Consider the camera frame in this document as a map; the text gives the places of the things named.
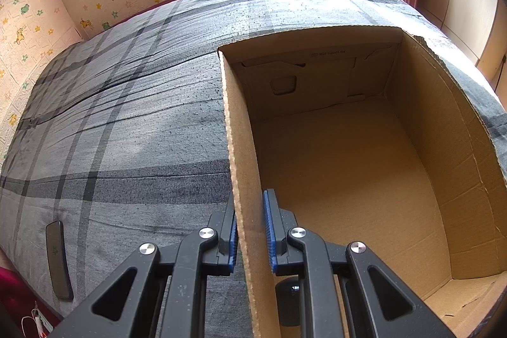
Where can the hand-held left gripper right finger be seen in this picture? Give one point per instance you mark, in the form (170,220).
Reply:
(270,231)

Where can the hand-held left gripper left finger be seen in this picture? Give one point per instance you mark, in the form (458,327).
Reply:
(233,257)

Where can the brown cardboard box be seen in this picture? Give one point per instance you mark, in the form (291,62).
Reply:
(356,183)

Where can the small black glossy object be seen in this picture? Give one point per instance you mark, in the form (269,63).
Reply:
(288,300)

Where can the black smartphone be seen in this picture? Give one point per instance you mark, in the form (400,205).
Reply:
(59,258)

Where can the grey plaid bedsheet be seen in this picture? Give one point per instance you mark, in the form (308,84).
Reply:
(119,124)

